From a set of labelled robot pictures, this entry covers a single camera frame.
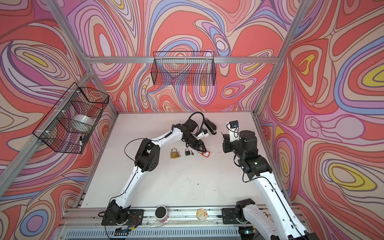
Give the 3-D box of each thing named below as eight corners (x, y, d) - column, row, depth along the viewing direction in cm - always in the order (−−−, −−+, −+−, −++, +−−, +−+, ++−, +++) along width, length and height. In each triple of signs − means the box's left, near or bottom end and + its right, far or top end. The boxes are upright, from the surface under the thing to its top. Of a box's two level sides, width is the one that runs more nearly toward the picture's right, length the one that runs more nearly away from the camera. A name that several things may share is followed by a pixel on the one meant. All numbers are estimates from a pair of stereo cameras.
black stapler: (213, 135, 107) (213, 131, 104) (203, 123, 115) (203, 119, 111) (218, 133, 109) (218, 129, 105) (207, 121, 116) (208, 117, 113)
